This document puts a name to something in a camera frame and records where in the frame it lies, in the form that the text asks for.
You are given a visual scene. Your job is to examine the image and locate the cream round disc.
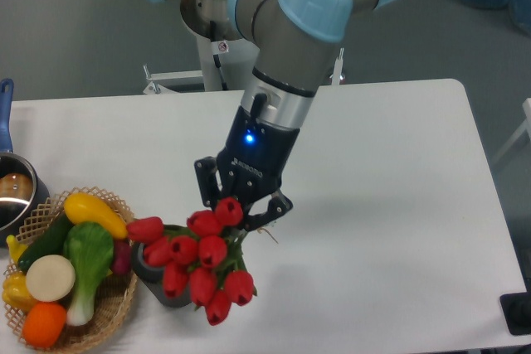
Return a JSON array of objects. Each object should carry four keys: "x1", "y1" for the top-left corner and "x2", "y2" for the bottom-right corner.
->
[{"x1": 26, "y1": 255, "x2": 76, "y2": 302}]

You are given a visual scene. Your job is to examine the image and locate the yellow banana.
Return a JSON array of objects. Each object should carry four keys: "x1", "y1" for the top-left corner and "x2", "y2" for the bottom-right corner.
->
[{"x1": 6, "y1": 235, "x2": 28, "y2": 264}]

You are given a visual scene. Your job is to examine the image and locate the red radish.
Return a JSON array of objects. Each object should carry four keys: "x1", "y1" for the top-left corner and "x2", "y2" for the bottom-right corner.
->
[{"x1": 110, "y1": 240, "x2": 131, "y2": 275}]

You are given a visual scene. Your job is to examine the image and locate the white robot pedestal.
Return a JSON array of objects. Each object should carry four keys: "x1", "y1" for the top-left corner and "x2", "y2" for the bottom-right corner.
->
[{"x1": 144, "y1": 0, "x2": 258, "y2": 94}]

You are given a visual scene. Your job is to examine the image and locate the dark green cucumber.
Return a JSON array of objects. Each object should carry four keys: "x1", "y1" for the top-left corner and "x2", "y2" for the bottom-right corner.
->
[{"x1": 17, "y1": 212, "x2": 74, "y2": 273}]

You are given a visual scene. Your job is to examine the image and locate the dark grey ribbed vase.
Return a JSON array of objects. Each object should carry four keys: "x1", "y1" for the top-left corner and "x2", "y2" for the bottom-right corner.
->
[{"x1": 127, "y1": 217, "x2": 196, "y2": 308}]

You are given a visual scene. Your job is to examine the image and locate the red tulip bouquet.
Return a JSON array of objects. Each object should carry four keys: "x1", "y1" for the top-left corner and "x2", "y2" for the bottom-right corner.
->
[{"x1": 144, "y1": 196, "x2": 257, "y2": 326}]

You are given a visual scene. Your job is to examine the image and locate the silver table clamp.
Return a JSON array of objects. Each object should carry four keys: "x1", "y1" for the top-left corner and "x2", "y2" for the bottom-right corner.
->
[{"x1": 329, "y1": 47, "x2": 345, "y2": 85}]

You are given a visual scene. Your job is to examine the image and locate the white frame at right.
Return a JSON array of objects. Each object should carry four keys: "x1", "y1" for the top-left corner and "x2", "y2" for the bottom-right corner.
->
[{"x1": 491, "y1": 98, "x2": 530, "y2": 171}]

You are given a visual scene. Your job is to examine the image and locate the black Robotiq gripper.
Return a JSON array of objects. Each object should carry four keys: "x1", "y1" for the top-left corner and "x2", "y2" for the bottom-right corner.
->
[{"x1": 194, "y1": 107, "x2": 300, "y2": 231}]

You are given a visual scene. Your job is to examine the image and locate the orange fruit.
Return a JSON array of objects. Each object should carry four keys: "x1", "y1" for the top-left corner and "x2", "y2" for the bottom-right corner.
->
[{"x1": 22, "y1": 302, "x2": 66, "y2": 349}]

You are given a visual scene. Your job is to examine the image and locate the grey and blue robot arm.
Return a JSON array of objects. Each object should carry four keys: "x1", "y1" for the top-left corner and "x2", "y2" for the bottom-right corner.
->
[{"x1": 152, "y1": 0, "x2": 395, "y2": 231}]

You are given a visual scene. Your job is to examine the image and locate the green bok choy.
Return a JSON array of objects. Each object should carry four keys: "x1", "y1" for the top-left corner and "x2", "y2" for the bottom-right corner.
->
[{"x1": 64, "y1": 221, "x2": 114, "y2": 327}]

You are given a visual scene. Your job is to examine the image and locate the black device at table edge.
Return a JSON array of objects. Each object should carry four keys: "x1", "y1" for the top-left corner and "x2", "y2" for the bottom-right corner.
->
[{"x1": 499, "y1": 292, "x2": 530, "y2": 336}]

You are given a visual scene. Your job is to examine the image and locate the yellow squash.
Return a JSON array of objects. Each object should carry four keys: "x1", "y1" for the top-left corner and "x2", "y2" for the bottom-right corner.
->
[{"x1": 63, "y1": 192, "x2": 128, "y2": 240}]

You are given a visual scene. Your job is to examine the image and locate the woven wicker basket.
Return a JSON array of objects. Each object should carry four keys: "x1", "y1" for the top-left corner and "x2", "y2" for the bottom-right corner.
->
[{"x1": 1, "y1": 187, "x2": 138, "y2": 353}]

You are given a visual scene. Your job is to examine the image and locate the blue handled saucepan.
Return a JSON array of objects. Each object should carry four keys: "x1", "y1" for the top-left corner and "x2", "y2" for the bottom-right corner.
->
[{"x1": 1, "y1": 78, "x2": 49, "y2": 249}]

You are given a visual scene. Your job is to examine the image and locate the yellow bell pepper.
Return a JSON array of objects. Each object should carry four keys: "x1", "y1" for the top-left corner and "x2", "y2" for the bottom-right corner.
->
[{"x1": 2, "y1": 272, "x2": 38, "y2": 313}]

